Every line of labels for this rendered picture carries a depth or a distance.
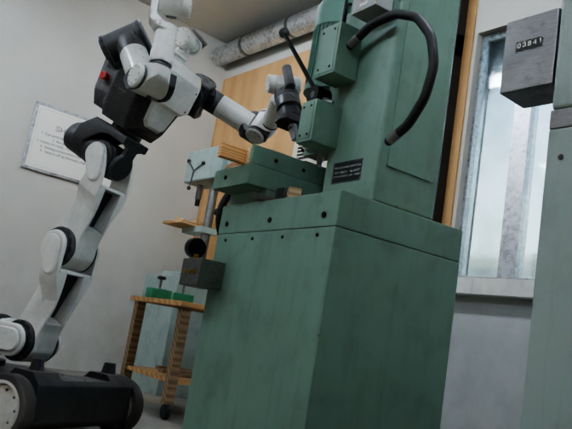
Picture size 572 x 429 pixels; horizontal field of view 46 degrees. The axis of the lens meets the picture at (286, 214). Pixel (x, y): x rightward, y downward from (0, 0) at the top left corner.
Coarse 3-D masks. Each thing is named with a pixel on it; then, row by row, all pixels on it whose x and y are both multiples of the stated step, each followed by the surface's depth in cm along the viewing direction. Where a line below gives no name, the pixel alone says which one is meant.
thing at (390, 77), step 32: (352, 0) 195; (416, 0) 179; (448, 0) 187; (384, 32) 179; (416, 32) 178; (448, 32) 185; (384, 64) 176; (416, 64) 178; (448, 64) 185; (352, 96) 184; (384, 96) 172; (416, 96) 177; (352, 128) 180; (384, 128) 170; (416, 128) 176; (384, 160) 169; (416, 160) 175; (352, 192) 173; (384, 192) 169; (416, 192) 175
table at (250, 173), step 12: (228, 168) 199; (240, 168) 193; (252, 168) 189; (264, 168) 191; (216, 180) 203; (228, 180) 197; (240, 180) 191; (252, 180) 188; (264, 180) 191; (276, 180) 193; (288, 180) 195; (300, 180) 198; (228, 192) 205; (240, 192) 202; (312, 192) 200
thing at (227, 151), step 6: (222, 144) 188; (228, 144) 189; (222, 150) 188; (228, 150) 189; (234, 150) 190; (240, 150) 191; (222, 156) 187; (228, 156) 188; (234, 156) 190; (240, 156) 191; (246, 156) 192; (234, 162) 192; (240, 162) 191
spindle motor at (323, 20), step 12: (324, 0) 213; (336, 0) 209; (348, 0) 209; (324, 12) 211; (336, 12) 208; (348, 12) 208; (324, 24) 210; (312, 36) 215; (312, 48) 213; (312, 60) 210; (312, 72) 209; (324, 84) 204
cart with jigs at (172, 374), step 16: (160, 288) 334; (144, 304) 345; (160, 304) 334; (176, 304) 306; (192, 304) 305; (176, 320) 306; (128, 336) 343; (176, 336) 303; (128, 352) 338; (176, 352) 301; (128, 368) 336; (144, 368) 337; (160, 368) 329; (176, 368) 301; (176, 384) 300; (160, 416) 299
